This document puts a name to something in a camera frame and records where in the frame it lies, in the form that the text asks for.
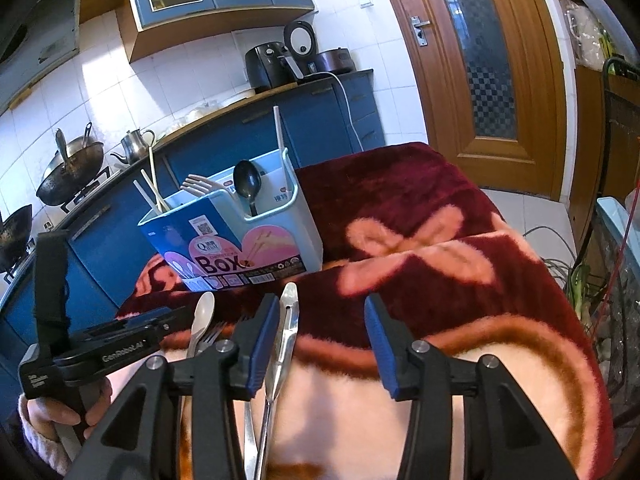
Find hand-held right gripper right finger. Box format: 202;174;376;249
364;294;558;480

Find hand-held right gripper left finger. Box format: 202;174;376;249
65;292;282;480

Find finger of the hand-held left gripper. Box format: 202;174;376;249
80;306;194;343

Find metal tongs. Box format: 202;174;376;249
252;282;301;480

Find small steel fork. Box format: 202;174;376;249
199;321;228;358

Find white plastic spoon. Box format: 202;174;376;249
186;291;217;363

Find light blue chopsticks box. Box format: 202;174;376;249
137;147;325;292

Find wooden chopstick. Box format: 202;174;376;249
141;169;170;212
147;146;166;212

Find black spoon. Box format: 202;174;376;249
233;160;262;218

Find person's left hand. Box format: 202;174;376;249
22;376;115;431

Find small black wok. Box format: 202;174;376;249
0;204;35;281

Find gas stove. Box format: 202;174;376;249
59;164;113;213

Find large black wok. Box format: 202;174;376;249
36;122;107;207

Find steel ladle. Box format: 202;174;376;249
54;129;71;171

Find red and pink floral blanket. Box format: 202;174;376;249
115;142;616;480

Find steel kettle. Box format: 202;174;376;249
110;128;157;166

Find green onions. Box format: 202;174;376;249
562;260;606;321

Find white dishes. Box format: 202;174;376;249
165;100;251;133

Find wooden door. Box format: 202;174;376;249
372;0;576;203

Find grey range hood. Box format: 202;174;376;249
0;0;82;111

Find black air fryer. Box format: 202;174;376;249
244;42;297;94

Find black rice cooker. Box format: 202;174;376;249
283;20;357;83

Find wooden shelf unit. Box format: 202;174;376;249
545;0;640;211

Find black metal rack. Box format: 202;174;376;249
582;56;640;428

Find white plastic bag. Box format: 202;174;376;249
559;0;618;68

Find white power cable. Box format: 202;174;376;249
320;72;367;153

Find blue wall cabinet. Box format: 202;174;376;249
116;0;317;64

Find steel door handle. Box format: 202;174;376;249
410;15;432;47

